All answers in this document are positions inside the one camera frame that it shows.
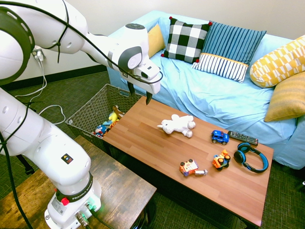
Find Captain America plush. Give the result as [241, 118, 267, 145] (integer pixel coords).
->
[93, 124, 108, 138]

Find white stuffed unicorn toy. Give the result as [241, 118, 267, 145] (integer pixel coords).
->
[156, 114, 196, 138]

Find yellow white patterned bolster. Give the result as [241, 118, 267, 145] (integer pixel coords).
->
[249, 35, 305, 88]

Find yellow blue plush toy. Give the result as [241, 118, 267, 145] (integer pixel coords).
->
[102, 112, 119, 126]

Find blue toy car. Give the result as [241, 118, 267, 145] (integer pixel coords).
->
[211, 130, 230, 146]

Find black remote control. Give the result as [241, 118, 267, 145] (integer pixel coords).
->
[227, 130, 259, 146]

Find black white checkered pillow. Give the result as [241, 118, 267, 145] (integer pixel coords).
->
[161, 16, 213, 64]

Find plain yellow small pillow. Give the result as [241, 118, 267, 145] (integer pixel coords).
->
[147, 23, 166, 59]

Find light blue covered sofa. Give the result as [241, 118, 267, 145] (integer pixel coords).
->
[107, 10, 305, 170]

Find yellow striped pillow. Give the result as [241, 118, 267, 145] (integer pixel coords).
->
[264, 71, 305, 123]

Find brown stuffed dog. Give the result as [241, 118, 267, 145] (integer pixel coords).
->
[112, 104, 125, 119]

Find orange construction toy vehicle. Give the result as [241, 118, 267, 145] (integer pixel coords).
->
[212, 149, 232, 171]

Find wall outlet with chargers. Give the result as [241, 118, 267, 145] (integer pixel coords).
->
[31, 47, 46, 61]

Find blue black headphones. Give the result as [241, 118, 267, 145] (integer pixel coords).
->
[233, 142, 269, 174]

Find blue striped pillow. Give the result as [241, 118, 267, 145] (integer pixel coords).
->
[192, 21, 267, 83]

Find robot base connector cable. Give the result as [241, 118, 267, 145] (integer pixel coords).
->
[87, 204, 115, 229]

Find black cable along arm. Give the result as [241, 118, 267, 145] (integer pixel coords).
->
[0, 0, 164, 229]

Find orange toy truck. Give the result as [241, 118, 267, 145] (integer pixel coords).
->
[179, 158, 208, 177]

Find dark rustic wooden table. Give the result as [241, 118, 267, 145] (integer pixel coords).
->
[0, 135, 157, 229]

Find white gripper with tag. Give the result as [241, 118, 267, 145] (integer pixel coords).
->
[121, 70, 162, 106]

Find white charging cable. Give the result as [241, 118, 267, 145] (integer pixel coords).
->
[14, 59, 48, 98]
[38, 104, 66, 125]

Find woven grey toy basket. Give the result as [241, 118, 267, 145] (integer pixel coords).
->
[65, 83, 143, 153]

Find reddish wooden coffee table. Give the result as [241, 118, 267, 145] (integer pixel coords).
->
[102, 95, 275, 229]

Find orange patterned cloth toy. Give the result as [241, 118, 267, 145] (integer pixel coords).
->
[106, 119, 120, 133]

